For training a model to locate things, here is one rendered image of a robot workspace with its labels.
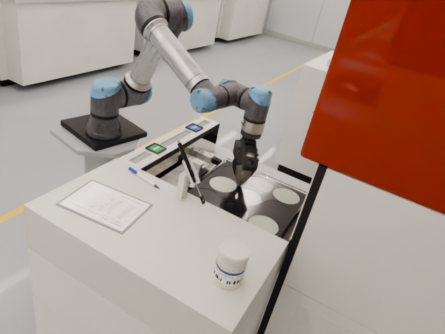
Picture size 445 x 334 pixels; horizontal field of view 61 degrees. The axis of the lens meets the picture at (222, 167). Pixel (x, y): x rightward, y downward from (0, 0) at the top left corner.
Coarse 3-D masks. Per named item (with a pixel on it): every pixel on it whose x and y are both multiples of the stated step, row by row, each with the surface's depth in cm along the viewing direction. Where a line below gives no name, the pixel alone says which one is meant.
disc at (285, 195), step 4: (280, 188) 140; (284, 188) 141; (276, 192) 137; (280, 192) 138; (284, 192) 138; (288, 192) 139; (292, 192) 139; (276, 196) 135; (280, 196) 136; (284, 196) 136; (288, 196) 137; (292, 196) 137; (296, 196) 138; (280, 200) 133; (284, 200) 134; (288, 200) 134; (292, 200) 135; (296, 200) 135
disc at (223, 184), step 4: (220, 176) 140; (212, 180) 136; (216, 180) 137; (220, 180) 137; (224, 180) 138; (228, 180) 138; (232, 180) 139; (212, 184) 134; (216, 184) 134; (220, 184) 135; (224, 184) 135; (228, 184) 136; (232, 184) 136; (216, 188) 132; (220, 188) 133; (224, 188) 133; (228, 188) 134; (232, 188) 134
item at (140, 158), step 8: (200, 120) 165; (208, 120) 167; (184, 128) 155; (208, 128) 160; (168, 136) 147; (176, 136) 149; (184, 136) 150; (192, 136) 150; (160, 144) 139; (168, 144) 141; (176, 144) 142; (136, 152) 131; (144, 152) 133; (152, 152) 133; (168, 152) 136; (128, 160) 126; (136, 160) 128; (144, 160) 128; (152, 160) 129
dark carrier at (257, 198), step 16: (208, 176) 138; (224, 176) 140; (256, 176) 145; (192, 192) 128; (208, 192) 130; (224, 192) 131; (240, 192) 133; (256, 192) 135; (272, 192) 137; (224, 208) 123; (240, 208) 125; (256, 208) 127; (272, 208) 128; (288, 208) 130; (288, 224) 122
